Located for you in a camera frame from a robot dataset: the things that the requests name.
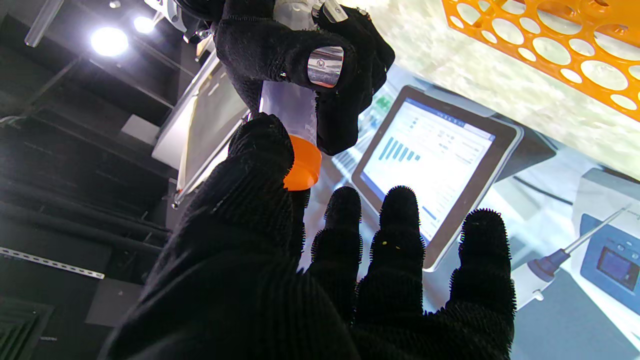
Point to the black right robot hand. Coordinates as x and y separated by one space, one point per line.
260 50

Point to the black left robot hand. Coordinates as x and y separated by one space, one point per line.
240 290

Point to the clear plastic test tube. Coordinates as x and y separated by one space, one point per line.
290 107

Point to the orange screw cap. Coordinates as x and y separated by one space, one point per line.
306 162

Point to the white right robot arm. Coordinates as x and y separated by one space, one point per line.
165 7

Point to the orange plastic test tube rack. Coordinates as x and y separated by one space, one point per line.
540 30

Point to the white framed panel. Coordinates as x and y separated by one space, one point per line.
210 115

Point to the bright ceiling spotlight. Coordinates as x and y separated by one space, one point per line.
109 41
143 25

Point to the printed laboratory backdrop poster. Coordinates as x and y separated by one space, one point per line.
440 150

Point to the black ventilation grille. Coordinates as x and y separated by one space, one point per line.
22 330

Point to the perforated metal rail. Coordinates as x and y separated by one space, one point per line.
50 261

